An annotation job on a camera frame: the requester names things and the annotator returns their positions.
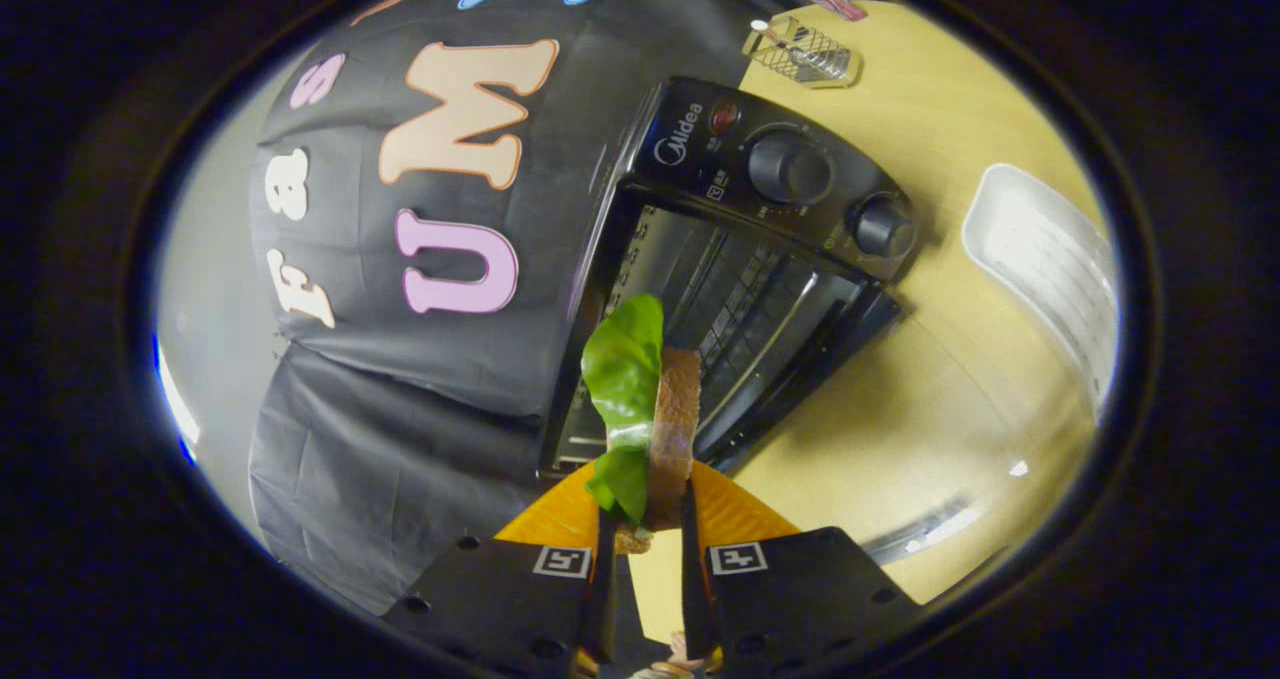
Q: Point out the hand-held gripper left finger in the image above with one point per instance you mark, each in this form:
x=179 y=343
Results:
x=500 y=599

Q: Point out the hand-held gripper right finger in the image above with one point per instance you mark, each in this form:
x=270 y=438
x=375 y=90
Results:
x=800 y=599

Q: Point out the white bread lettuce sandwich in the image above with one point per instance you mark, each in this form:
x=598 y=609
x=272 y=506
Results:
x=675 y=429

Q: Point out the black toaster oven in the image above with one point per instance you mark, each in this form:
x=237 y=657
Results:
x=700 y=159

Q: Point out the black backdrop cloth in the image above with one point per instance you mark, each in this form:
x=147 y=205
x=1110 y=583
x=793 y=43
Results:
x=400 y=409

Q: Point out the white plastic tray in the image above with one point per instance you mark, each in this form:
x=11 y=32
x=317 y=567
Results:
x=1045 y=259

